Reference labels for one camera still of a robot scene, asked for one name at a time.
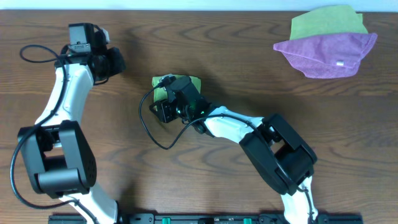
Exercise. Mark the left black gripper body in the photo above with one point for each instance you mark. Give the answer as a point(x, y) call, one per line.
point(115, 59)

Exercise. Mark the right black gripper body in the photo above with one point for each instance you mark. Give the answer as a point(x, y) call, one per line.
point(173, 110)

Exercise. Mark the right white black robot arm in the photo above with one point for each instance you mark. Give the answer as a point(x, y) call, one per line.
point(280, 156)

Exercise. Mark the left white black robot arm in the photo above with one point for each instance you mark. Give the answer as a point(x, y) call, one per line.
point(57, 157)

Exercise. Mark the purple microfiber cloth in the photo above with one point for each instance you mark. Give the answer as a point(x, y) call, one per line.
point(327, 56)

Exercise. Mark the olive green cloth underneath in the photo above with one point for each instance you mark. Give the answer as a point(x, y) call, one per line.
point(327, 20)

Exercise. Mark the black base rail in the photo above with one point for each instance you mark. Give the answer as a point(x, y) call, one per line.
point(267, 218)

